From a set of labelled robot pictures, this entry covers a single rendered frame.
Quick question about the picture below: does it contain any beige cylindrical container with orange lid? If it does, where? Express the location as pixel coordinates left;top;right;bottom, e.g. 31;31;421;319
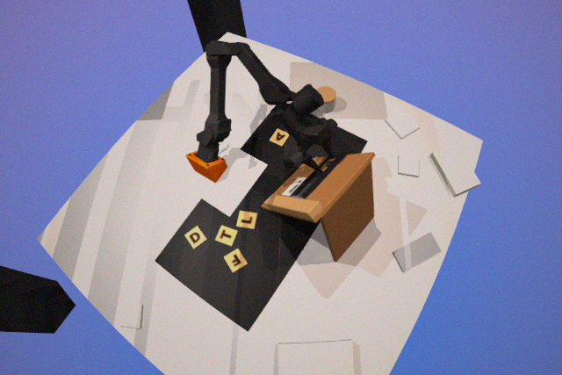
316;86;336;113

